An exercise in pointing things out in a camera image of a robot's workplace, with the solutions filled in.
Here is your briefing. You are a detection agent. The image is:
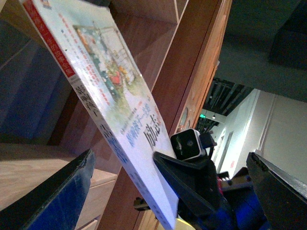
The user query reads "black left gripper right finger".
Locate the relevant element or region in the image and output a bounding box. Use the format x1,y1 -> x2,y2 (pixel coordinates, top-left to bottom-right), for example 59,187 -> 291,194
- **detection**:
246,152 -> 307,230

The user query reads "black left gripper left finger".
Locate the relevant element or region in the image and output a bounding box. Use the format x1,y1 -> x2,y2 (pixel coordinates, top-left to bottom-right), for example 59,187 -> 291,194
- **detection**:
0,149 -> 95,230

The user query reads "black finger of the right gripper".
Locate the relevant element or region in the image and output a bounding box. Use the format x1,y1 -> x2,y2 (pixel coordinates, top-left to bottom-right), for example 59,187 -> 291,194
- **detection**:
153,152 -> 221,217

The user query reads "blue black other gripper body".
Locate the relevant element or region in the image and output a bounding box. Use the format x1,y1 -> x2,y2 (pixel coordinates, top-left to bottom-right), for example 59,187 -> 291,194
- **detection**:
178,173 -> 270,230

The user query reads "white paperback storybook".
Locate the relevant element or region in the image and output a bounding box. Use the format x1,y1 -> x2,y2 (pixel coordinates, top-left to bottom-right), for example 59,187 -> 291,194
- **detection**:
20,0 -> 178,230

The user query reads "wooden bookshelf unit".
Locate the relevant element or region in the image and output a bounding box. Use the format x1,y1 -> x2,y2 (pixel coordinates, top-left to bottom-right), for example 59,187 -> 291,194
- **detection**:
0,0 -> 233,230

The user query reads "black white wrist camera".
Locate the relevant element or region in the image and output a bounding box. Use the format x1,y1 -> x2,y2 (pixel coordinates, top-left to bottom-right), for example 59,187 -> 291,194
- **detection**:
170,128 -> 217,161

